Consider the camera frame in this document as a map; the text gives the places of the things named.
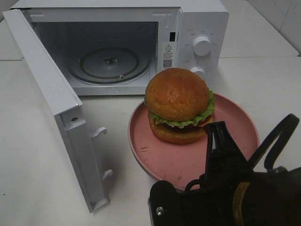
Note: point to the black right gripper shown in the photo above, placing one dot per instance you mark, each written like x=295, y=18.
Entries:
x=207, y=201

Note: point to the pink round plate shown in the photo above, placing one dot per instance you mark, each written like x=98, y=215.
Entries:
x=180, y=164

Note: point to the burger with lettuce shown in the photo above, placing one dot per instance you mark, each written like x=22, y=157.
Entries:
x=179, y=106

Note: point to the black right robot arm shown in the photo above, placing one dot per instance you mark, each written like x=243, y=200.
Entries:
x=234, y=191

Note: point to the lower white timer knob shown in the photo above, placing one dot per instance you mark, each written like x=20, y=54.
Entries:
x=199, y=71

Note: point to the upper white power knob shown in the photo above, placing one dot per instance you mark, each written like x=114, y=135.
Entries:
x=202, y=45

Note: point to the white warning label sticker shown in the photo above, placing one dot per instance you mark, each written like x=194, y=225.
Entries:
x=168, y=54

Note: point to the white microwave oven body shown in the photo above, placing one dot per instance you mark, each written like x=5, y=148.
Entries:
x=71, y=28

